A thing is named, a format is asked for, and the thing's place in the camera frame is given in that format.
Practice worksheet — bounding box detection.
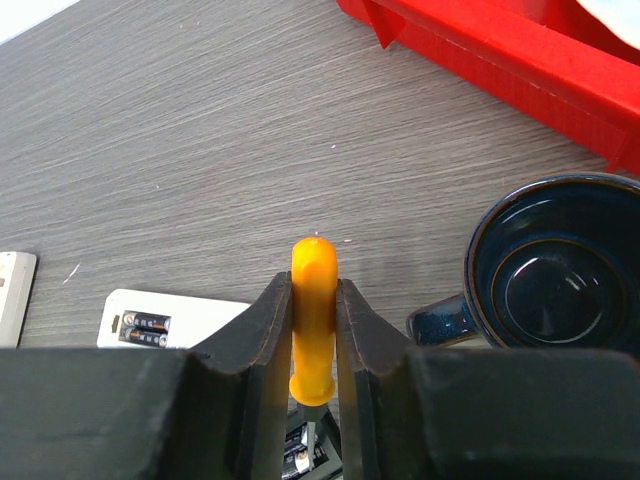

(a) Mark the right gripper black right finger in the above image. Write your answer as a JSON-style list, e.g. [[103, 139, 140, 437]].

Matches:
[[336, 280, 639, 479]]

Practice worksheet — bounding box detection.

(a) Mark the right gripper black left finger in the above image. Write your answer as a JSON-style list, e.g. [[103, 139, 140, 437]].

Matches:
[[1, 272, 292, 479]]

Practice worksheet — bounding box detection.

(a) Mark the black remote control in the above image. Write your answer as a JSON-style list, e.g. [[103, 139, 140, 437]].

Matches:
[[281, 410, 343, 480]]

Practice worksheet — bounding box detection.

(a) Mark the white remote with orange batteries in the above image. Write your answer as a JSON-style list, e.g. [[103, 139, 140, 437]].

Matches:
[[0, 251, 37, 348]]

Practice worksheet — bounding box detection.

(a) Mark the orange handle screwdriver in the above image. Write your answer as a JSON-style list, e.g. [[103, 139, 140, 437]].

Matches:
[[289, 237, 338, 448]]

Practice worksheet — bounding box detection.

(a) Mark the dark blue mug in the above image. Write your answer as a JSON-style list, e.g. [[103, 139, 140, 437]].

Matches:
[[406, 173, 639, 356]]

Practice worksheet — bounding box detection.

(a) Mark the red plastic tray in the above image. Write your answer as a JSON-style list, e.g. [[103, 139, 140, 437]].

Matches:
[[338, 0, 639, 174]]

